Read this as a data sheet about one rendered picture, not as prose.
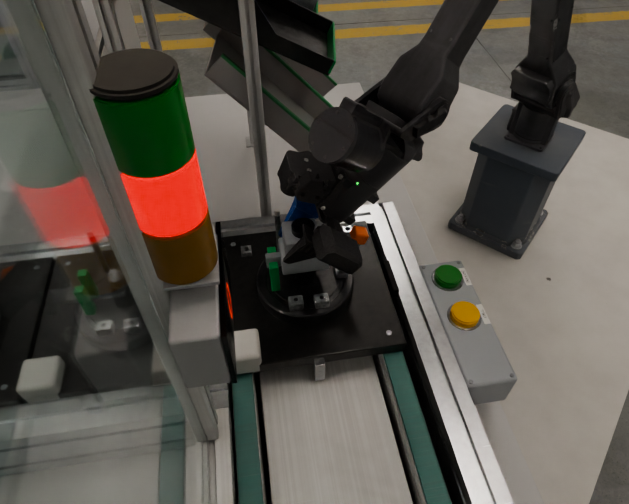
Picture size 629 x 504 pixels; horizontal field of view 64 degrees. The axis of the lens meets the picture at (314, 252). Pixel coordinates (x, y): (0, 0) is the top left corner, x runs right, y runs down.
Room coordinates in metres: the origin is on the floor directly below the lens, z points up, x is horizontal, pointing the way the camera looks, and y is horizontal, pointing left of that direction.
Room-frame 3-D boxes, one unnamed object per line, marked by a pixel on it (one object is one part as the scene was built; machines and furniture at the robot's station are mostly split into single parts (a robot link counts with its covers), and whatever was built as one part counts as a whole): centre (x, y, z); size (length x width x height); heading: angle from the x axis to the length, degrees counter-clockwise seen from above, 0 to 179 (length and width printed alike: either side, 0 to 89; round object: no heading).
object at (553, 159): (0.71, -0.36, 0.96); 0.15 x 0.15 x 0.20; 53
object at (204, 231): (0.25, 0.10, 1.28); 0.05 x 0.05 x 0.05
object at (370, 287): (0.46, 0.01, 0.96); 0.24 x 0.24 x 0.02; 9
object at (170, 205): (0.25, 0.10, 1.33); 0.05 x 0.05 x 0.05
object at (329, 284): (0.46, 0.01, 0.98); 0.14 x 0.14 x 0.02
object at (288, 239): (0.46, 0.02, 1.06); 0.08 x 0.04 x 0.07; 100
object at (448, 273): (0.48, -0.20, 0.96); 0.04 x 0.04 x 0.02
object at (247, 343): (0.35, 0.09, 0.97); 0.05 x 0.05 x 0.04; 9
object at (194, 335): (0.25, 0.10, 1.29); 0.12 x 0.05 x 0.25; 9
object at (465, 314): (0.41, -0.21, 0.96); 0.04 x 0.04 x 0.02
